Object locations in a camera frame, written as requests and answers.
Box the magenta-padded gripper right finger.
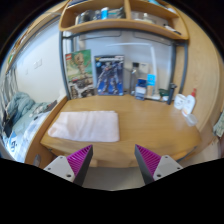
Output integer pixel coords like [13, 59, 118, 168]
[134, 143, 184, 186]

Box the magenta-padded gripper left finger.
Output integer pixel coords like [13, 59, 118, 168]
[43, 143, 94, 188]

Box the pale pink towel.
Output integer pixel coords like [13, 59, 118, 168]
[47, 110, 121, 143]

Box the clear plastic container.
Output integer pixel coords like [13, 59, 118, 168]
[184, 113, 199, 127]

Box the bed with checked sheet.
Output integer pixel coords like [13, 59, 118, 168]
[0, 66, 59, 164]

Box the white cup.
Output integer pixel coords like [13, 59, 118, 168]
[173, 93, 187, 111]

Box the white red-capped squeeze bottle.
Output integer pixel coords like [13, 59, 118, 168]
[181, 88, 198, 117]

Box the hanging patterned cloth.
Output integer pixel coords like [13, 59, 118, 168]
[213, 113, 224, 138]

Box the dark green small object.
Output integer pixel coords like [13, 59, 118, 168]
[158, 88, 170, 98]

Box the light blue crumpled blanket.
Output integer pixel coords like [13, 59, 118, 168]
[5, 92, 36, 118]

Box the small blue box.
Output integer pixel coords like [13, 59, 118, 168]
[134, 78, 148, 101]

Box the clear dark-capped water bottle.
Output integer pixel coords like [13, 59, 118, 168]
[129, 61, 141, 96]

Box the green tree-figure toy box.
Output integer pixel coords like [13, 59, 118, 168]
[64, 49, 96, 100]

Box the white desk lamp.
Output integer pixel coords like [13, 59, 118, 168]
[106, 41, 162, 101]

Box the blue robot model kit box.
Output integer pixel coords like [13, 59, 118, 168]
[94, 54, 125, 97]

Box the white wall switch plate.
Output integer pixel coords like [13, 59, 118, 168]
[33, 59, 44, 69]

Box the wooden shelf unit, metal frame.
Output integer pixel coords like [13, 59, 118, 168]
[58, 0, 190, 100]

